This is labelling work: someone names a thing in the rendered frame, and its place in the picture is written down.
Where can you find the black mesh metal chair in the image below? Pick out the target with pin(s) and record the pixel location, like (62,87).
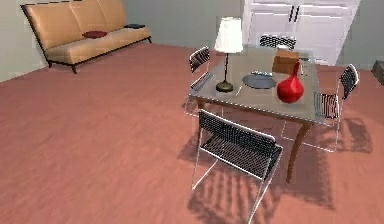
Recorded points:
(200,63)
(277,41)
(238,146)
(333,103)

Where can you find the glass top dining table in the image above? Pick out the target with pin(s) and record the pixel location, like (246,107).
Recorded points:
(253,96)

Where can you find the dark grey round plate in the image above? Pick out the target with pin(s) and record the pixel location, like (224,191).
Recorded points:
(259,81)

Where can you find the grey flat remote control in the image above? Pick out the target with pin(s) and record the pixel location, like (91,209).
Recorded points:
(261,73)

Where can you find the white shade table lamp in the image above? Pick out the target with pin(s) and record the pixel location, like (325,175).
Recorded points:
(228,36)

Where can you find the red round vase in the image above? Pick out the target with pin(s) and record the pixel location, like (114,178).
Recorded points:
(290,89)

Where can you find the black flat cushion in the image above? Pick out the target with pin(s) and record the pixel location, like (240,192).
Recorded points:
(134,25)

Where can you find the brown cardboard box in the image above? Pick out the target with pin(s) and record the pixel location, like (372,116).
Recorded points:
(285,61)

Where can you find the dark red cushion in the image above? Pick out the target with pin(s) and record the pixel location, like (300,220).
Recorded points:
(94,34)

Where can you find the white double door cupboard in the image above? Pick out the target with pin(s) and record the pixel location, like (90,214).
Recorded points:
(300,26)

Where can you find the tan leather sofa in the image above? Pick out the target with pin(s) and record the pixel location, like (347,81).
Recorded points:
(66,40)

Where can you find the dark grey box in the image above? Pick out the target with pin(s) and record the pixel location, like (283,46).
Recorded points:
(378,71)

